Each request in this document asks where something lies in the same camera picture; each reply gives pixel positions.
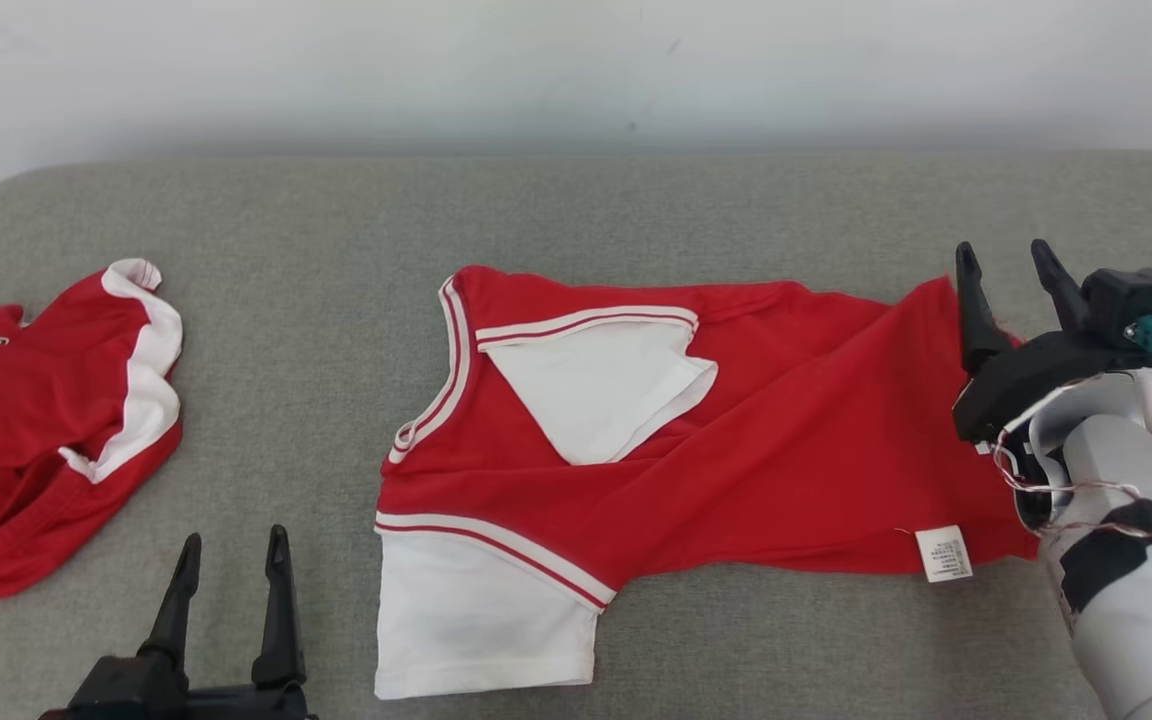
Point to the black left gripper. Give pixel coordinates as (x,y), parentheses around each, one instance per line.
(136,695)

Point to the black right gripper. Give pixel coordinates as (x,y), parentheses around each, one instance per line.
(1026,375)

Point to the red shorts with white stripe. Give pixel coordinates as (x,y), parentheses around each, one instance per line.
(26,430)

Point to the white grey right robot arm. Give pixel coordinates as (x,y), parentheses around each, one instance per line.
(1136,620)

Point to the red jersey with white sleeves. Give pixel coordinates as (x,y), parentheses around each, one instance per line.
(736,450)

